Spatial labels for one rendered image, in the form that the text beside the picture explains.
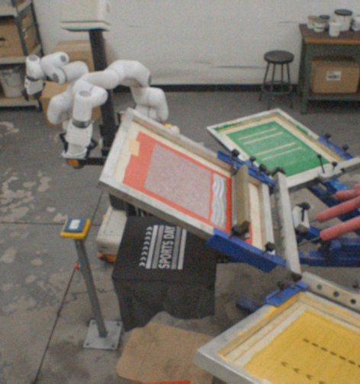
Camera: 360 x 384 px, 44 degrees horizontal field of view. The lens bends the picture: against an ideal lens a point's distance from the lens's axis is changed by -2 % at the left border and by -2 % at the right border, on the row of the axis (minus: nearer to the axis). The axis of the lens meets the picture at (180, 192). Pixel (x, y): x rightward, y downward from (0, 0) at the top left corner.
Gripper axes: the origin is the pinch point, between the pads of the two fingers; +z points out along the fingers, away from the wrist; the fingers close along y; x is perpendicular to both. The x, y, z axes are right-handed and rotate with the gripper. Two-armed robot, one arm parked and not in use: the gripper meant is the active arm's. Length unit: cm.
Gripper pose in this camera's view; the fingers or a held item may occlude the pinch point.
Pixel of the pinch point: (76, 152)
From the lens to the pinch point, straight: 200.5
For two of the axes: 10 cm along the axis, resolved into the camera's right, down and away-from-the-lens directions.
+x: -0.9, 6.0, -7.9
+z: -2.4, 7.6, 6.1
